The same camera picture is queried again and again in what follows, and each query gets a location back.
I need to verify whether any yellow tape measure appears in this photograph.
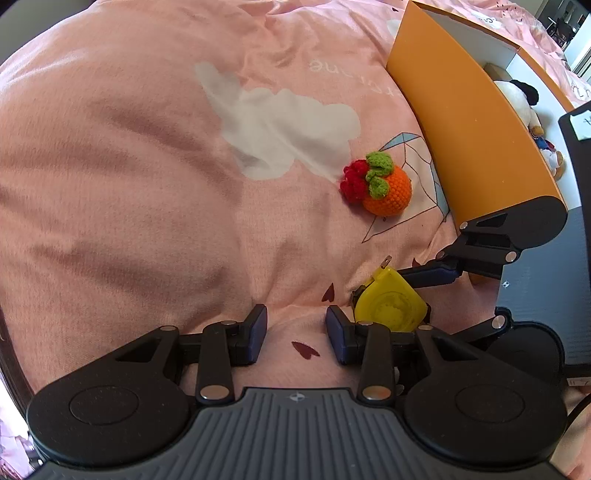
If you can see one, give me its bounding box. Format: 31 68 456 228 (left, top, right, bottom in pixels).
353 256 428 333

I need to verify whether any panda plush toy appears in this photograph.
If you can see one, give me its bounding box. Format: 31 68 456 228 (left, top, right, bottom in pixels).
493 79 543 127

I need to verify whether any crochet orange with red flower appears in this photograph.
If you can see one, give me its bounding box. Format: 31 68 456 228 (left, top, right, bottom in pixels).
340 152 413 217

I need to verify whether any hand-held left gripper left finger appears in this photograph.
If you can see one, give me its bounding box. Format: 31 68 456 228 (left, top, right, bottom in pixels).
115 304 269 407

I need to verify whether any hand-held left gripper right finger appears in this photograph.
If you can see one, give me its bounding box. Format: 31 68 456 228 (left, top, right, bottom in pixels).
325 305 467 407

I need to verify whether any pink printed bedsheet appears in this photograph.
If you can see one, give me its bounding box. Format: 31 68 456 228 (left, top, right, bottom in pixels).
0 0 591 480

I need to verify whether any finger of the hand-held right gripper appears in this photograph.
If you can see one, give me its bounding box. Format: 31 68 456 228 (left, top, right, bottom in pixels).
441 313 509 346
397 207 533 289

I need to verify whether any orange storage box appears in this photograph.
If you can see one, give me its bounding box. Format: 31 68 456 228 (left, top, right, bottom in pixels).
385 0 578 230

